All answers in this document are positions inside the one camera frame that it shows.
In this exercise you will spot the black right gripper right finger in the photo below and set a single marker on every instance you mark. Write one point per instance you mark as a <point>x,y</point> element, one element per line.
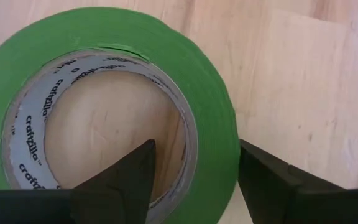
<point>278,193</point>

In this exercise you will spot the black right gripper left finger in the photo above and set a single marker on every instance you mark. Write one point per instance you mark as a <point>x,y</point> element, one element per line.
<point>113,199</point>

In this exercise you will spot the green masking tape roll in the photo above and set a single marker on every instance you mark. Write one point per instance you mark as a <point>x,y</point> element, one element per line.
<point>166,53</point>

